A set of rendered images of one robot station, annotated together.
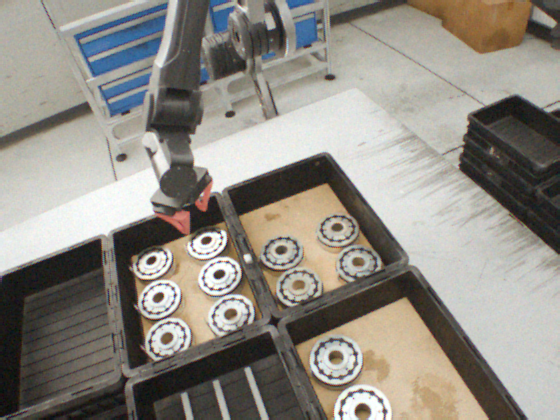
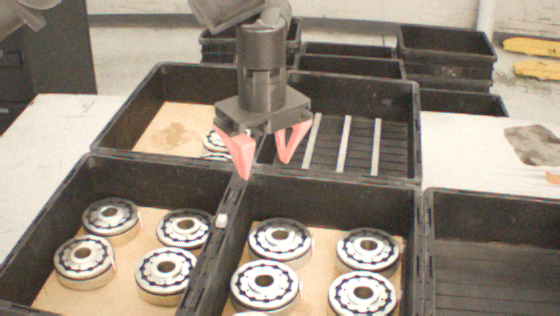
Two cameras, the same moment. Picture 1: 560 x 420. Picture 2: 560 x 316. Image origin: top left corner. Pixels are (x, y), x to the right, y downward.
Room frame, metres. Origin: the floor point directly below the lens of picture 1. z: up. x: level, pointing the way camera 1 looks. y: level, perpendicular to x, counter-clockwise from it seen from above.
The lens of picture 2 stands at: (1.16, 0.43, 1.51)
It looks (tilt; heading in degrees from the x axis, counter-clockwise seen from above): 33 degrees down; 203
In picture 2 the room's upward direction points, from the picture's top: straight up
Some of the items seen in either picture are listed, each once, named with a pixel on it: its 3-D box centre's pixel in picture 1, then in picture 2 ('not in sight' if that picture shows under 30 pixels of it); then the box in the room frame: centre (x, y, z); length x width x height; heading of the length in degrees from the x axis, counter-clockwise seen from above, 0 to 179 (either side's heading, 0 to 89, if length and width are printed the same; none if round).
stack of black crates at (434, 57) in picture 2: not in sight; (439, 87); (-1.26, 0.19, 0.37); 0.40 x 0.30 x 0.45; 106
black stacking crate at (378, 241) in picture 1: (308, 238); (124, 260); (0.60, -0.05, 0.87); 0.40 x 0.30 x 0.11; 12
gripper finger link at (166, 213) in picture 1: (182, 211); (275, 134); (0.53, 0.17, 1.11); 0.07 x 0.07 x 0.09; 58
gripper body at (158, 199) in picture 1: (175, 176); (262, 88); (0.55, 0.16, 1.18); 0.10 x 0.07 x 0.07; 148
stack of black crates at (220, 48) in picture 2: not in sight; (253, 76); (-1.04, -0.58, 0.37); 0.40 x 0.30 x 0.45; 106
